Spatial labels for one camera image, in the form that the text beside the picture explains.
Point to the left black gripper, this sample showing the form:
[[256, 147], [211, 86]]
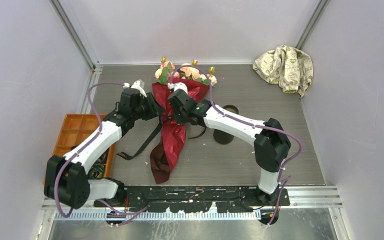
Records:
[[153, 111]]

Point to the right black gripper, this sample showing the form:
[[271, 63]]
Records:
[[178, 120]]

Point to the black gold-lettered ribbon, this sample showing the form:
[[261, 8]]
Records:
[[145, 142]]

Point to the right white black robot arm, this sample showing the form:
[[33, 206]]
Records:
[[270, 143]]

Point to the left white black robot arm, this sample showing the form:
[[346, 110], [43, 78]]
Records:
[[66, 178]]

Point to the black cylindrical vase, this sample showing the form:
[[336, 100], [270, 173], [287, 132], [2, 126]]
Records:
[[222, 134]]

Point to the orange wooden compartment tray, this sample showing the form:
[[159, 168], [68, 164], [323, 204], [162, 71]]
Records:
[[75, 129]]

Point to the rolled green patterned necktie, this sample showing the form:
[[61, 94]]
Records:
[[96, 172]]

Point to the cream patterned cloth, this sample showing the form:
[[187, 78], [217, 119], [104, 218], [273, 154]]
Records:
[[287, 67]]

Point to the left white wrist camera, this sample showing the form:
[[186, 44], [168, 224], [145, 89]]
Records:
[[138, 85]]

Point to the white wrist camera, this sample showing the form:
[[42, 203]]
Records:
[[138, 85], [178, 86]]

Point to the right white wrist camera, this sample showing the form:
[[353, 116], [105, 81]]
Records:
[[178, 86]]

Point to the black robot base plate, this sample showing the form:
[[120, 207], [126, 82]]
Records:
[[197, 199]]

